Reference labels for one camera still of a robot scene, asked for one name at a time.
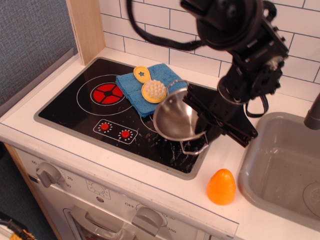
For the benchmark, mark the orange object bottom left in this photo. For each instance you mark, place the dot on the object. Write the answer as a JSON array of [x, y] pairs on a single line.
[[22, 235]]

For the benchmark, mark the red right stove knob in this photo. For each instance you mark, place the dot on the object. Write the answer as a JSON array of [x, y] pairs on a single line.
[[125, 134]]

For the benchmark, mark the light wooden post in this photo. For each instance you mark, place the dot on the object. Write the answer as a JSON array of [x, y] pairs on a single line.
[[86, 21]]

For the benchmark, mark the red stove knob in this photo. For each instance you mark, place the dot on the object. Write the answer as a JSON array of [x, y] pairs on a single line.
[[125, 134], [104, 126]]

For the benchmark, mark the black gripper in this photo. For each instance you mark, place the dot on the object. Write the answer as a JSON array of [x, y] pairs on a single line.
[[216, 116]]

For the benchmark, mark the grey left oven knob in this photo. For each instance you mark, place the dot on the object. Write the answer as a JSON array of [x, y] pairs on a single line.
[[48, 174]]

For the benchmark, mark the grey right oven knob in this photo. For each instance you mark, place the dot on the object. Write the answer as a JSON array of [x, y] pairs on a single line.
[[148, 220]]

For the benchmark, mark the red left stove knob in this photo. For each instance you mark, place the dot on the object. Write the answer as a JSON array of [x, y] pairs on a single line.
[[104, 126]]

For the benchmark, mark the stainless steel bowl with handles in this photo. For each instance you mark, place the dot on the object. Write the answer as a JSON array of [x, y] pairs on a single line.
[[176, 121]]

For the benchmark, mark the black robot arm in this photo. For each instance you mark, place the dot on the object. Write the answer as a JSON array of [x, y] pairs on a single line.
[[242, 28]]

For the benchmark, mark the white toy oven front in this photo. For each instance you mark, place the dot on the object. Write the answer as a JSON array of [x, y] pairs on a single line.
[[75, 190]]

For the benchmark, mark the grey oven door handle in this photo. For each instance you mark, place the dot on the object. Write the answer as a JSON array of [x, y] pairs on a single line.
[[98, 225]]

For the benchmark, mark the yellow scrub brush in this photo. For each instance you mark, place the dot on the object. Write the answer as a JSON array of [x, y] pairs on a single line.
[[153, 91]]

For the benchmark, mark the grey plastic sink basin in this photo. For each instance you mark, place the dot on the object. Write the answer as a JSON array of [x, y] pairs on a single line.
[[280, 171]]

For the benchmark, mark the orange plastic cone toy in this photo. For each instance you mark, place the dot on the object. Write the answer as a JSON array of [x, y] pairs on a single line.
[[221, 188]]

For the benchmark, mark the grey oven knob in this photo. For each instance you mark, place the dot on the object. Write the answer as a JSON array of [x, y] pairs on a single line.
[[48, 174], [148, 220]]

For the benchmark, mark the grey faucet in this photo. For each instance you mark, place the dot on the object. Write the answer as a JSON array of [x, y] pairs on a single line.
[[312, 119]]

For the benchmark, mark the black toy stove top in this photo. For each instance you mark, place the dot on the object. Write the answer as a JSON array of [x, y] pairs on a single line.
[[93, 98]]

